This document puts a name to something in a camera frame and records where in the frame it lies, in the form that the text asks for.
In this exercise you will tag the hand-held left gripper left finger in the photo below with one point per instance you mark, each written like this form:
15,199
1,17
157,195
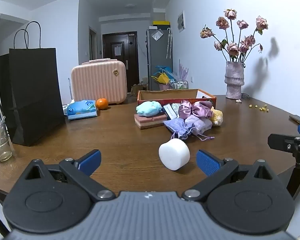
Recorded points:
90,160

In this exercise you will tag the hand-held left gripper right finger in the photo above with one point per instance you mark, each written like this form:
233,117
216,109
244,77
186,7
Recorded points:
207,162

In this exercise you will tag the white foam roll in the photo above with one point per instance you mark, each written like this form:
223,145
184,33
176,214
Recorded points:
173,155

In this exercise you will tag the yellow and white plush toy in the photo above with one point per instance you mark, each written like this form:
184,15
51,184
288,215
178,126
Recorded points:
218,117

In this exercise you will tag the blue and white carton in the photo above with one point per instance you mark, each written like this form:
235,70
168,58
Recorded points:
170,111

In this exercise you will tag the iridescent plastic bag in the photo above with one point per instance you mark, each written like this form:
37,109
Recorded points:
175,106

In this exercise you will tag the pink layered sponge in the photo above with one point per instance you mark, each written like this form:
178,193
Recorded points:
150,122

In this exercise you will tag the light blue plush toy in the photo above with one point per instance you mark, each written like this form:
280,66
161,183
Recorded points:
148,108

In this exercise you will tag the orange cardboard box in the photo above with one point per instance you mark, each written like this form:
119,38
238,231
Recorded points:
165,95

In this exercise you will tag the dark flat device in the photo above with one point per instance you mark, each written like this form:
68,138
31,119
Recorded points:
298,119

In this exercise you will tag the scattered yellow bits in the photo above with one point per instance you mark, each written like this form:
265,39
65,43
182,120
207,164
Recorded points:
260,109

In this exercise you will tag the blue tissue pack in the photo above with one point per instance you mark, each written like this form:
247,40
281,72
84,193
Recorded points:
81,108

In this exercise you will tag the orange fruit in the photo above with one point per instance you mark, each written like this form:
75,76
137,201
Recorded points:
102,104

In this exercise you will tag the pink textured vase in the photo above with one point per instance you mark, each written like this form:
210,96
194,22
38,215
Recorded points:
233,80

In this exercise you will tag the pink ribbed suitcase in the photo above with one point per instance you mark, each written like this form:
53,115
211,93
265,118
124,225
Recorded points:
97,82

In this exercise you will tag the cart with bottles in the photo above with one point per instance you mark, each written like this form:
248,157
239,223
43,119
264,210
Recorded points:
180,85

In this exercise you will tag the brown floor carton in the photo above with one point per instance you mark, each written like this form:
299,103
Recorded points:
137,90

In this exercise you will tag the pink bucket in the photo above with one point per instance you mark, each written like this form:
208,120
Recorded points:
164,87

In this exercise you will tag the clear plastic cup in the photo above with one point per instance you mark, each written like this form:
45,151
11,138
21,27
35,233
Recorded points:
1,153

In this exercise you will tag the black paper bag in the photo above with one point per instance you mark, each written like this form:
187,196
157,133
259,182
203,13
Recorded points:
32,92

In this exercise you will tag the drinking straw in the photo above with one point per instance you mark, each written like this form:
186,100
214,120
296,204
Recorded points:
1,130

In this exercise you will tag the dark brown door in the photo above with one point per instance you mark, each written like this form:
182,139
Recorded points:
120,65

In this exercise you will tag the blue folding rack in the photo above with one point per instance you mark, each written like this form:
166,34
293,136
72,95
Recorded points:
163,69

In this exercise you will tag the bunch of dried pink roses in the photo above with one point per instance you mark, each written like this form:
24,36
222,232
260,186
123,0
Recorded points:
233,48

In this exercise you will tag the grey refrigerator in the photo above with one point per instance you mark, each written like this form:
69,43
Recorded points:
156,60

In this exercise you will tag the grey side door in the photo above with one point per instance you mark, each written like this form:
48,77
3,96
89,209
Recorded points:
92,45

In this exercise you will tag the folded white umbrella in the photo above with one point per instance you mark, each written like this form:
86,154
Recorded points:
169,43

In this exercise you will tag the clear plastic sleeve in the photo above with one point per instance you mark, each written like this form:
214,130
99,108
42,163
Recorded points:
157,35

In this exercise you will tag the yellow box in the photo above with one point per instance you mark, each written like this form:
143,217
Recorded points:
161,22

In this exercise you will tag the purple wall decal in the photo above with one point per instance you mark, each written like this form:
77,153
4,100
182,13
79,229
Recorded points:
183,71

